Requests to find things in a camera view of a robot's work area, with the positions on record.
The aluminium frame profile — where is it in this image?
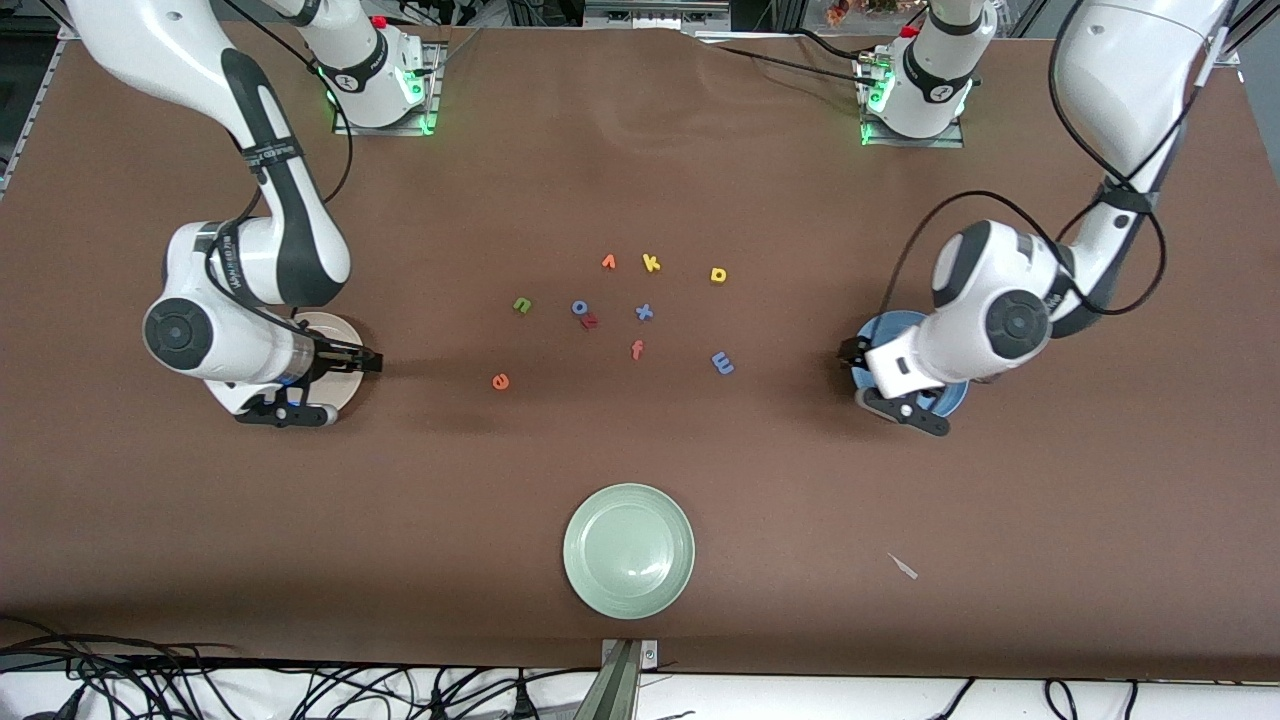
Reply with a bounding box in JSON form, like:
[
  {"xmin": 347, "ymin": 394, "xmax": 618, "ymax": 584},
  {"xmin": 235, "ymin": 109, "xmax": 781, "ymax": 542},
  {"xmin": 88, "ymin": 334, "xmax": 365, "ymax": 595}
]
[{"xmin": 1205, "ymin": 0, "xmax": 1280, "ymax": 69}]

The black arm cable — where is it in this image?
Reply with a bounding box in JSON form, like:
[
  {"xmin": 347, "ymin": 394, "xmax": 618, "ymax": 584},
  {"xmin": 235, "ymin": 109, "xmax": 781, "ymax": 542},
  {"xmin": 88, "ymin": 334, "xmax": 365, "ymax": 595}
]
[
  {"xmin": 880, "ymin": 0, "xmax": 1169, "ymax": 317},
  {"xmin": 200, "ymin": 0, "xmax": 356, "ymax": 336}
]

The black cable across table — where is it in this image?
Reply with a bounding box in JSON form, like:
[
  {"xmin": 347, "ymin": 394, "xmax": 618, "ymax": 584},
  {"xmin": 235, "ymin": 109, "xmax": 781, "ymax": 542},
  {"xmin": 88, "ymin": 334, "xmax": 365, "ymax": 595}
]
[{"xmin": 690, "ymin": 28, "xmax": 881, "ymax": 87}]

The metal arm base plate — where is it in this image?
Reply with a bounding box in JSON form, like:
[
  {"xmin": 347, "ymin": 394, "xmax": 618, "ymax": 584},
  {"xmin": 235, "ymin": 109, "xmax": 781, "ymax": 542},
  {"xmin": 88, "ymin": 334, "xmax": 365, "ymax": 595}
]
[
  {"xmin": 855, "ymin": 50, "xmax": 966, "ymax": 149},
  {"xmin": 333, "ymin": 40, "xmax": 443, "ymax": 137}
]

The black floor cable tangle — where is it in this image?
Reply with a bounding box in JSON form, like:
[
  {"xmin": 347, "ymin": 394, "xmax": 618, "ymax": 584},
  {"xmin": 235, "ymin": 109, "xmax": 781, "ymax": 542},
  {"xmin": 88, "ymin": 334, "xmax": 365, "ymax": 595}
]
[{"xmin": 0, "ymin": 615, "xmax": 601, "ymax": 720}]

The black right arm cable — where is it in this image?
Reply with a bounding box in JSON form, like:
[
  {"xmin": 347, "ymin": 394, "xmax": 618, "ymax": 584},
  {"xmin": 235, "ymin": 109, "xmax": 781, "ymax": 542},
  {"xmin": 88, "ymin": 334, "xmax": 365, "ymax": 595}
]
[{"xmin": 200, "ymin": 0, "xmax": 356, "ymax": 336}]

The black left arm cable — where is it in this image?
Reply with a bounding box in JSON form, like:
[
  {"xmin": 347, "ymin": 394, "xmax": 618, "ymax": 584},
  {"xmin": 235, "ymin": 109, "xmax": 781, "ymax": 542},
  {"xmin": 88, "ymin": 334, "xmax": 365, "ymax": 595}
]
[{"xmin": 880, "ymin": 0, "xmax": 1169, "ymax": 317}]

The blue round plate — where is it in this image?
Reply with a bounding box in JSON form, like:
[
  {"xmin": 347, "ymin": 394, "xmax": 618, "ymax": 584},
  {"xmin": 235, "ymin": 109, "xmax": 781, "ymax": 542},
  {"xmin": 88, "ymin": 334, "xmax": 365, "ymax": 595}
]
[{"xmin": 849, "ymin": 309, "xmax": 971, "ymax": 421}]

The metal table edge bracket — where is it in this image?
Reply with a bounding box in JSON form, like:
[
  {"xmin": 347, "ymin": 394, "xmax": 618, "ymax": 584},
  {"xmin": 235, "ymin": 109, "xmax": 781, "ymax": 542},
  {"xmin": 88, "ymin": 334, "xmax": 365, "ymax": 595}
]
[{"xmin": 575, "ymin": 638, "xmax": 661, "ymax": 720}]

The grey metal box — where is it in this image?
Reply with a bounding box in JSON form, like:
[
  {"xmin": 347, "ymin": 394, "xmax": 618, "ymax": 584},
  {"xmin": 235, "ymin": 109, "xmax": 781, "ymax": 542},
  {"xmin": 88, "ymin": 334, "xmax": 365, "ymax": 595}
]
[{"xmin": 583, "ymin": 0, "xmax": 731, "ymax": 31}]

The aluminium table side rail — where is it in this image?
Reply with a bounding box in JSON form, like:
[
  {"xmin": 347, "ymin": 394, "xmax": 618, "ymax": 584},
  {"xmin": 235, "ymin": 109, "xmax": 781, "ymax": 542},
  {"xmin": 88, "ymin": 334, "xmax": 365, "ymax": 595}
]
[{"xmin": 0, "ymin": 15, "xmax": 81, "ymax": 196}]

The beige round plate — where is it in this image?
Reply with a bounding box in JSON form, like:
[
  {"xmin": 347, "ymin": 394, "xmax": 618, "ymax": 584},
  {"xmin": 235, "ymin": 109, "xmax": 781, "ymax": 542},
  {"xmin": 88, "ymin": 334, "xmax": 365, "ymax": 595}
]
[{"xmin": 290, "ymin": 311, "xmax": 367, "ymax": 413}]

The green round plate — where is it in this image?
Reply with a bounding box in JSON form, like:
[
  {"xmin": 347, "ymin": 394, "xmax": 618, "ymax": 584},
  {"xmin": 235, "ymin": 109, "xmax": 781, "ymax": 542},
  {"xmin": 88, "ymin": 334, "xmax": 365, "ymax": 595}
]
[{"xmin": 562, "ymin": 483, "xmax": 696, "ymax": 621}]

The brown table cover sheet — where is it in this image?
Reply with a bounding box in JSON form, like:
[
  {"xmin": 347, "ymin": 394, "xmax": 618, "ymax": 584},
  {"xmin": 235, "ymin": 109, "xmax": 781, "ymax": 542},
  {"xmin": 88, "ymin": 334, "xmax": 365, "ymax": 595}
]
[{"xmin": 0, "ymin": 20, "xmax": 1280, "ymax": 683}]

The dried flower bunch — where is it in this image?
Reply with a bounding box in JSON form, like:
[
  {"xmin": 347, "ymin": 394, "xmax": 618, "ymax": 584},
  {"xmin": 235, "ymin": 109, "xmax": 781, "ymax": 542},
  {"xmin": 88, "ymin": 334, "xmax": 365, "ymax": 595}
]
[{"xmin": 825, "ymin": 0, "xmax": 901, "ymax": 26}]

